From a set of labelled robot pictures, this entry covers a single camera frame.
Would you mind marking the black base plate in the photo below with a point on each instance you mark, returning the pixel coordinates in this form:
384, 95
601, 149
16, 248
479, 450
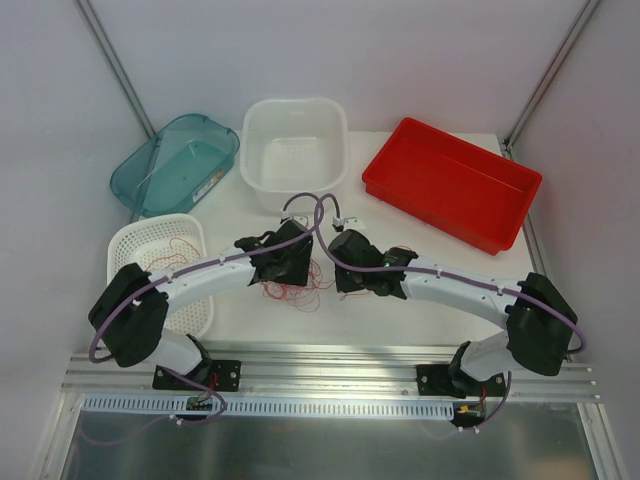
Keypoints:
439, 380
220, 375

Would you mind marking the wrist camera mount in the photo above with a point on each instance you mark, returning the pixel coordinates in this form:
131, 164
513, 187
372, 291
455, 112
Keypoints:
303, 220
340, 224

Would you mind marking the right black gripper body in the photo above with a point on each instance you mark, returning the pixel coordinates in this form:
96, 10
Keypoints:
343, 257

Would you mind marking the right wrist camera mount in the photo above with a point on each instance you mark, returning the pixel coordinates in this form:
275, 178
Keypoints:
340, 224

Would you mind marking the teal transparent plastic bin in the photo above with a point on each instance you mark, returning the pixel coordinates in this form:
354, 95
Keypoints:
173, 170

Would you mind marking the aluminium mounting rail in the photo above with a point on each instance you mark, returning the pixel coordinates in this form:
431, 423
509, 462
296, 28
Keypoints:
332, 372

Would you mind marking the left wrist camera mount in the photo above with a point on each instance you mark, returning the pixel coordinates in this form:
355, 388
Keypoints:
303, 220

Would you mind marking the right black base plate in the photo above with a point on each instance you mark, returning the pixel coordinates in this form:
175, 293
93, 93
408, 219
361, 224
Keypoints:
439, 380

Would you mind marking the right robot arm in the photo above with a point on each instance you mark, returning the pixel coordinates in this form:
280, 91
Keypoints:
536, 323

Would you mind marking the white slotted cable duct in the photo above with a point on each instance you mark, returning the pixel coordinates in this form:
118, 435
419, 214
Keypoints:
270, 406

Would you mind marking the white perforated basket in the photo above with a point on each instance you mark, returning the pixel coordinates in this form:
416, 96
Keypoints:
167, 242

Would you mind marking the red plastic tray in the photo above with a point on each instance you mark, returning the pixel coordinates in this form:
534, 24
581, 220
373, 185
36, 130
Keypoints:
472, 194

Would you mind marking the aluminium frame post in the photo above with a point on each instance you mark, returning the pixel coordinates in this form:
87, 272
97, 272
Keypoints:
105, 46
567, 45

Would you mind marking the right aluminium frame post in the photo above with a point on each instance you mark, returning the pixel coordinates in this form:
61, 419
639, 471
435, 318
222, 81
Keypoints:
567, 45

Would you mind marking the white plastic tub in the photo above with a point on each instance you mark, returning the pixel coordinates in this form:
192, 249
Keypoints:
289, 146

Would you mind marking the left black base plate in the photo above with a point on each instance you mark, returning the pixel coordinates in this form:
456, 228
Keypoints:
220, 375

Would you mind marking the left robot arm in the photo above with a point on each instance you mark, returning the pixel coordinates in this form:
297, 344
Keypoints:
130, 315

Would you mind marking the left aluminium frame post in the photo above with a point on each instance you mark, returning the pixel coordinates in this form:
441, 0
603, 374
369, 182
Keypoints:
105, 46

